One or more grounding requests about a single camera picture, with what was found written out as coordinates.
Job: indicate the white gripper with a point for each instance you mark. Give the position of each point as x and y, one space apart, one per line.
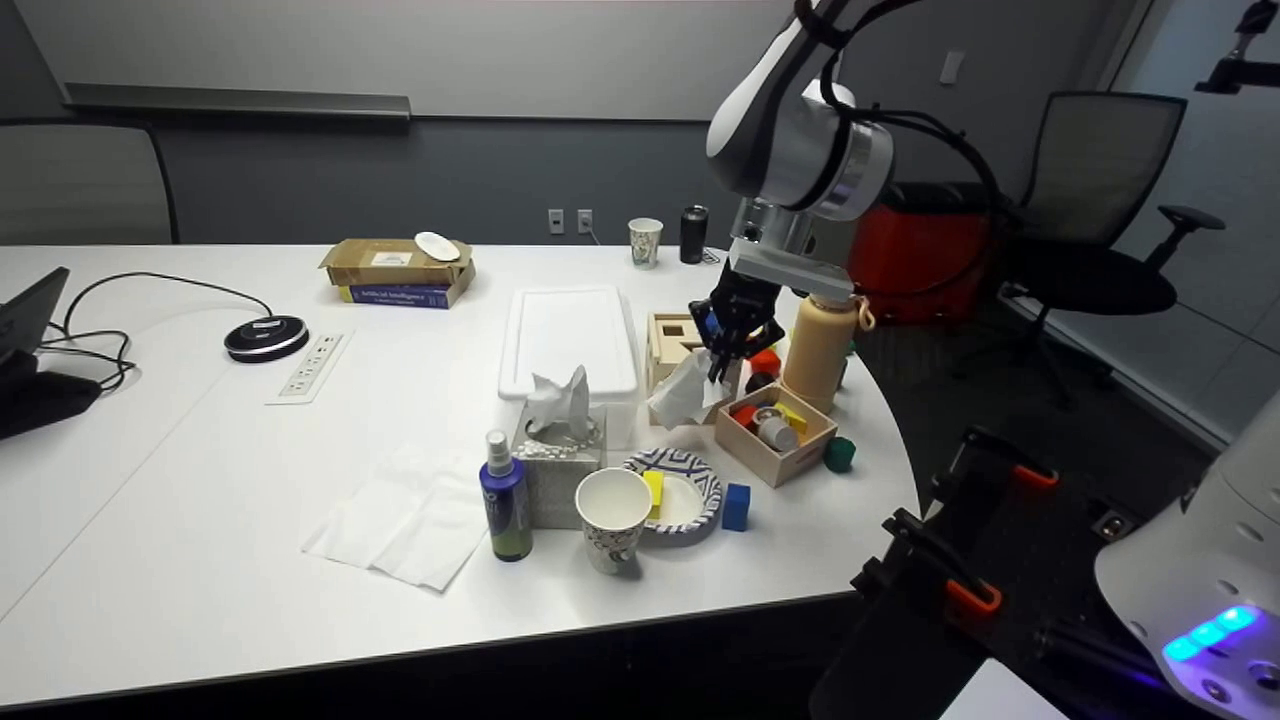
792 265

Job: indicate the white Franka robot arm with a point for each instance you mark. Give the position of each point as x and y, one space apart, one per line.
812 147

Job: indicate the white ceramic cup bowl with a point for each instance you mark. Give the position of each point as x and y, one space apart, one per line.
612 505

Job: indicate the grey patterned tissue box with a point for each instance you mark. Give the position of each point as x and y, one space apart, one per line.
560 462

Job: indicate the flat white tissue sheet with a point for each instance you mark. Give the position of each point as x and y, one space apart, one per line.
401 534

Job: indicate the red toy block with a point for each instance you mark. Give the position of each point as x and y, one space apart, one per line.
766 367

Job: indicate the blue toy block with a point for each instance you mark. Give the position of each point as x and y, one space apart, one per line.
705 324

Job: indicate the orange toy block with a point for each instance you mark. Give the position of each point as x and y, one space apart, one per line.
743 414

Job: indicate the beige water bottle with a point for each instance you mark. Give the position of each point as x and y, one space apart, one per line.
823 355

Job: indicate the wooden shape sorter box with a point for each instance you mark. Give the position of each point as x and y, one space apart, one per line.
664 339

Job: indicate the yellow toy block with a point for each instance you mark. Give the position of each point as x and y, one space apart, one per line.
792 416

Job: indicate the white toy cylinder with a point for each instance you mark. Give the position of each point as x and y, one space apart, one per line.
772 429

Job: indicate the small wooden tray box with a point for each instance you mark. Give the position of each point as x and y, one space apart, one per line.
783 462

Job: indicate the black tumbler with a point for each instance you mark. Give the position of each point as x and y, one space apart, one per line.
692 233

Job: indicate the green toy block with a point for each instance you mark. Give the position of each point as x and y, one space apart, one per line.
837 452

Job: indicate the patterned paper cup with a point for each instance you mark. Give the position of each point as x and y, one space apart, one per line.
644 241

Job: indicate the blue rectangular block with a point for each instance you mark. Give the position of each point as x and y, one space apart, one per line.
737 505

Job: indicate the blue white patterned plate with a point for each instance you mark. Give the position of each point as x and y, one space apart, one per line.
688 505

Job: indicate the yellow rectangular block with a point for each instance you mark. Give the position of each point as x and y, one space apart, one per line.
655 490

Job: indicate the red bin black lid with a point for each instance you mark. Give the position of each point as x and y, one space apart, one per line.
935 265

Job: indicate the black stand orange clamps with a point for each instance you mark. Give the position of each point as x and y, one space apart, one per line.
922 585

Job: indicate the white tape roll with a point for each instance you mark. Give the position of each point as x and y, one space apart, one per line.
438 246

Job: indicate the blue book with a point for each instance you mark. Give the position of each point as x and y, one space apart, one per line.
401 293

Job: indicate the brown cardboard box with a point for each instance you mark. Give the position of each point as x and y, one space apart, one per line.
384 262

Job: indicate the black mesh office chair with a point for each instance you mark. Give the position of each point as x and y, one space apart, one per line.
1102 167

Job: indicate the white paper sheet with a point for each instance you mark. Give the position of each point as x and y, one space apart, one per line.
1001 693

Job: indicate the white power strip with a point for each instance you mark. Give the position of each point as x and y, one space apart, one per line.
309 367

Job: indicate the black round speaker puck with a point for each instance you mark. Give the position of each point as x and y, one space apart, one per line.
267 339

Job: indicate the black laptop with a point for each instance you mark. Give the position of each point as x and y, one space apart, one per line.
30 323

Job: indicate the white wall outlet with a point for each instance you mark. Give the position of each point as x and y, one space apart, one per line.
557 218
586 218

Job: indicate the white light switch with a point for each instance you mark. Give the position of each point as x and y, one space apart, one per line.
951 69

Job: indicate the white wall whiteboard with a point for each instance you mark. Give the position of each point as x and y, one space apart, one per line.
401 46

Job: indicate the black wall bracket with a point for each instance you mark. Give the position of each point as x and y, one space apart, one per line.
1247 62

